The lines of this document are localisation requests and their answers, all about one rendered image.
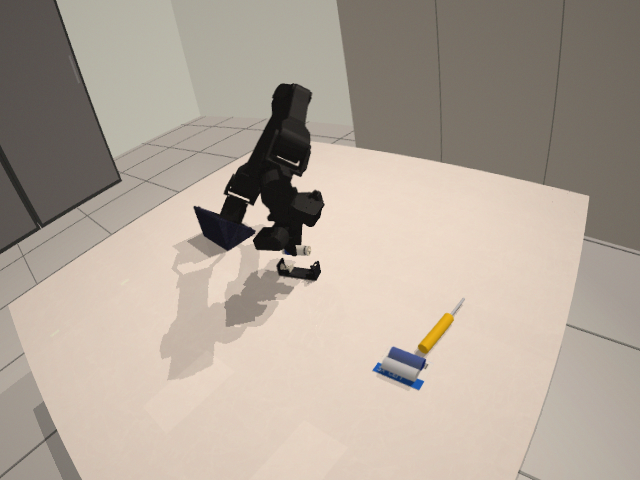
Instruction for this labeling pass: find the white and blue battery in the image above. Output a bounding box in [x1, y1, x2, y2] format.
[281, 245, 311, 256]

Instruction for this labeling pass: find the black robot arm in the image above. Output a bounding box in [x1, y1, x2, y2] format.
[216, 83, 325, 227]

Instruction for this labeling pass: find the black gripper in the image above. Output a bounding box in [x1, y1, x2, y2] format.
[253, 209, 303, 256]

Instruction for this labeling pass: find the yellow-handled screwdriver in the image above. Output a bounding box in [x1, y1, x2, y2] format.
[418, 298, 465, 354]

